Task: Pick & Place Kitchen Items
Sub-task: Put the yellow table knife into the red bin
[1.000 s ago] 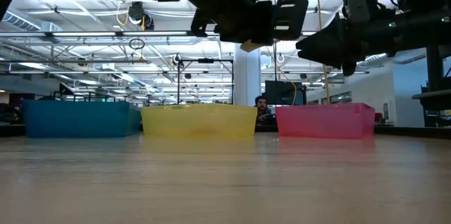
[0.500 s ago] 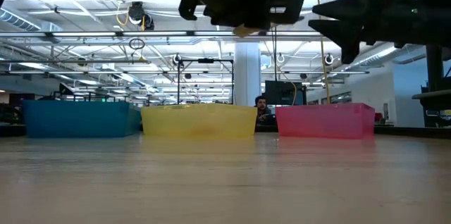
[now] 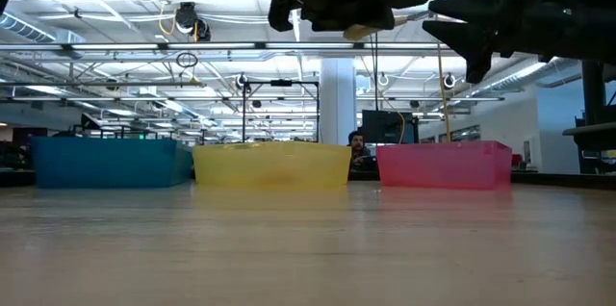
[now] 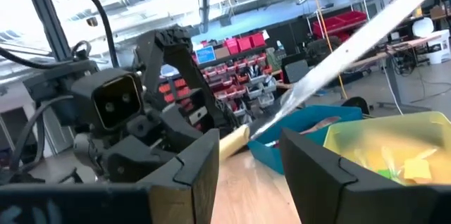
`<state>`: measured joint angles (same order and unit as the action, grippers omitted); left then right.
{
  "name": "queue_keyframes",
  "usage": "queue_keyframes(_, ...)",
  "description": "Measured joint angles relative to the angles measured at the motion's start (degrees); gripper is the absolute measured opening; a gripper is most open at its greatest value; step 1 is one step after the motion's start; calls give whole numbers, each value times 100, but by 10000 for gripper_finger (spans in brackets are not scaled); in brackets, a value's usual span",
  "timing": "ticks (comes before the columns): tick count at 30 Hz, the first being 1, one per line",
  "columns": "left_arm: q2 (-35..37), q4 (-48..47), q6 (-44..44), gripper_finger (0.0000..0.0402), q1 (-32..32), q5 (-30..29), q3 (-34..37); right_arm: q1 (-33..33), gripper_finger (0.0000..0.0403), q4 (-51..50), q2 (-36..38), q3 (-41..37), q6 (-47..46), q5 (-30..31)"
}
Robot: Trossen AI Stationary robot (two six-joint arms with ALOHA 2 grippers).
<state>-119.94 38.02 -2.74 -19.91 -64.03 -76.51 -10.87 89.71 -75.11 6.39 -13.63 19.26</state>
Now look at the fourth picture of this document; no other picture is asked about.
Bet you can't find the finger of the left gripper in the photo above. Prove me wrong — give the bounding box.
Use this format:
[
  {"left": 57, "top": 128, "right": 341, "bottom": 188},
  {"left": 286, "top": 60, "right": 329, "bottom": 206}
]
[
  {"left": 105, "top": 135, "right": 178, "bottom": 184},
  {"left": 160, "top": 105, "right": 204, "bottom": 144}
]

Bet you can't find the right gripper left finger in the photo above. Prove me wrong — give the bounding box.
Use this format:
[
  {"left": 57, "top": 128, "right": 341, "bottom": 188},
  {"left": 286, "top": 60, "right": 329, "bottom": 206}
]
[{"left": 0, "top": 128, "right": 221, "bottom": 224}]

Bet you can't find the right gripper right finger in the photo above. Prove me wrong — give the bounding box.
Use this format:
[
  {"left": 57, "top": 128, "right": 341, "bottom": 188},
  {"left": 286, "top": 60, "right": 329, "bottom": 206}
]
[{"left": 280, "top": 127, "right": 451, "bottom": 224}]

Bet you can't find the green spatula clear handle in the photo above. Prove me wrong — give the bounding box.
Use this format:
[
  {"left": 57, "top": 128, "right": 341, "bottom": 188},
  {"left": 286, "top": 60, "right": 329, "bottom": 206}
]
[{"left": 376, "top": 168, "right": 395, "bottom": 180}]

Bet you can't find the yellow spatula clear handle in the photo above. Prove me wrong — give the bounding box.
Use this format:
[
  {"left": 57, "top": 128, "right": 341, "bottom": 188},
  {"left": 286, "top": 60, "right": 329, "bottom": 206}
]
[{"left": 402, "top": 148, "right": 438, "bottom": 182}]

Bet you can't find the cream-handled kitchen knife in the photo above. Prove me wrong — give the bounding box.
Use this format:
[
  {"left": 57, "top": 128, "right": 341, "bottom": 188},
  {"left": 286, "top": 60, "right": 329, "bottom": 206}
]
[{"left": 218, "top": 0, "right": 451, "bottom": 162}]

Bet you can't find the blue plastic bin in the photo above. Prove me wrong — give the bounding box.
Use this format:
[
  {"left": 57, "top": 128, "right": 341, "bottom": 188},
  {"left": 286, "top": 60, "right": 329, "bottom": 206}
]
[{"left": 247, "top": 104, "right": 364, "bottom": 176}]

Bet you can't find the yellow plastic bin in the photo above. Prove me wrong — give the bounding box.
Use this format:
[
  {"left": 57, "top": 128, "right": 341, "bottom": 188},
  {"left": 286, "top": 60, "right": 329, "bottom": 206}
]
[{"left": 323, "top": 111, "right": 451, "bottom": 187}]

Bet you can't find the blue sign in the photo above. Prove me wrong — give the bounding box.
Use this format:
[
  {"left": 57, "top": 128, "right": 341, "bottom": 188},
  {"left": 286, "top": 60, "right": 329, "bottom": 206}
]
[{"left": 195, "top": 45, "right": 217, "bottom": 65}]

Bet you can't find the parts rack with bins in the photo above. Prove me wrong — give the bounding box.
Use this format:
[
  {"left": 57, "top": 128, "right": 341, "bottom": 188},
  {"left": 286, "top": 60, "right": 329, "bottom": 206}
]
[{"left": 156, "top": 32, "right": 283, "bottom": 119}]

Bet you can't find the black round object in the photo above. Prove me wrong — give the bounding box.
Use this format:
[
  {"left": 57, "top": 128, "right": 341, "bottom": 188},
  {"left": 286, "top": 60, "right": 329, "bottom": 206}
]
[{"left": 340, "top": 96, "right": 371, "bottom": 116}]

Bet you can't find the grey monitor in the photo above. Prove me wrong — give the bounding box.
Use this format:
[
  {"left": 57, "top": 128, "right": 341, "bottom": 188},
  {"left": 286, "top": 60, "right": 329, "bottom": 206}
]
[{"left": 283, "top": 58, "right": 311, "bottom": 84}]

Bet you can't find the wooden work table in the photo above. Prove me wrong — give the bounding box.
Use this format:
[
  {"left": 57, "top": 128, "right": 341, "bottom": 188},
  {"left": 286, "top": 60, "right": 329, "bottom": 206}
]
[{"left": 347, "top": 33, "right": 445, "bottom": 112}]

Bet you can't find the shelf with red bins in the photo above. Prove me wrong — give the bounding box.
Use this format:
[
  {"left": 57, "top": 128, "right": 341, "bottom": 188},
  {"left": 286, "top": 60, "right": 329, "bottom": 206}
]
[{"left": 311, "top": 10, "right": 368, "bottom": 40}]

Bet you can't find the white bucket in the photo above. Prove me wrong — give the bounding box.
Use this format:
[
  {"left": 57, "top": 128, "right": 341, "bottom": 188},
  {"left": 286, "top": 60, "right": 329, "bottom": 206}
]
[{"left": 425, "top": 29, "right": 451, "bottom": 66}]

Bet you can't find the white round lamp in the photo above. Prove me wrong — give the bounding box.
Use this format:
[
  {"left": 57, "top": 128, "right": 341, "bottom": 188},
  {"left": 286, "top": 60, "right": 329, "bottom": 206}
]
[{"left": 411, "top": 16, "right": 435, "bottom": 39}]

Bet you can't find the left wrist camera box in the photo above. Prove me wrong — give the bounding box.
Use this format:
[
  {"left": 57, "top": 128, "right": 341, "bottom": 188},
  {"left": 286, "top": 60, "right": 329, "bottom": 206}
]
[{"left": 70, "top": 68, "right": 145, "bottom": 132}]

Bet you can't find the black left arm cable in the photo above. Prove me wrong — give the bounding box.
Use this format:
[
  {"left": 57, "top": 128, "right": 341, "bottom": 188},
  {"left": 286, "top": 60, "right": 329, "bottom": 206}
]
[{"left": 41, "top": 0, "right": 121, "bottom": 69}]

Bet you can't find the yellow hanging cable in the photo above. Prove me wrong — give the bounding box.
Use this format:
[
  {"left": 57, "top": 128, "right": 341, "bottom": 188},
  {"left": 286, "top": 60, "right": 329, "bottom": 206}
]
[{"left": 305, "top": 0, "right": 349, "bottom": 100}]

